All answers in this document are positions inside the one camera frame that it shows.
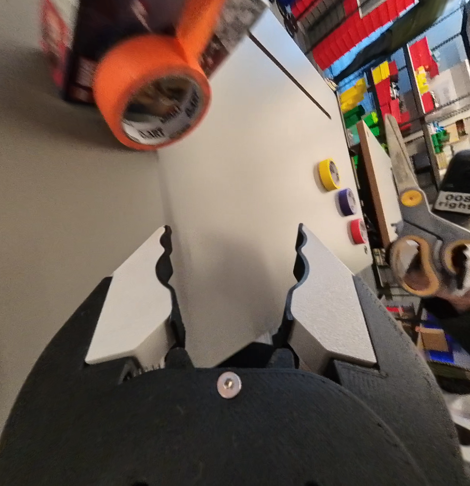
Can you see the red blue hanging bins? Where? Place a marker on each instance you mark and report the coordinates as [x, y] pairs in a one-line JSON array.
[[352, 34]]

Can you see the white side table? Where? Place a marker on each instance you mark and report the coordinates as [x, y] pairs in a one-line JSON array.
[[379, 171]]

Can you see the red tape roll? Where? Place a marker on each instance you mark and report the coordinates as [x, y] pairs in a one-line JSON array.
[[356, 231]]

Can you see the small superhero toy box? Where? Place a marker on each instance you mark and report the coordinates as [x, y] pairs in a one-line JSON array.
[[83, 45]]

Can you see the purple tape roll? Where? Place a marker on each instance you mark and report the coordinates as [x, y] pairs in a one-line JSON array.
[[345, 201]]

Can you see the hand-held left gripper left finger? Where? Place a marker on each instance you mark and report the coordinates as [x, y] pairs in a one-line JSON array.
[[128, 315]]

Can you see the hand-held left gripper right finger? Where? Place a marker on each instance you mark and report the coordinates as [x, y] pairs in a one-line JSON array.
[[330, 315]]

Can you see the orange tape roll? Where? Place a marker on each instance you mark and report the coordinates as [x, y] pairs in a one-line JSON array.
[[144, 60]]

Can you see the shelf of coloured bricks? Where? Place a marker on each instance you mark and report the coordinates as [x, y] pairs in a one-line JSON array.
[[383, 87]]

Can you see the yellow tape roll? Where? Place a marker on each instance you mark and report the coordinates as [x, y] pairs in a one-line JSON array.
[[326, 174]]

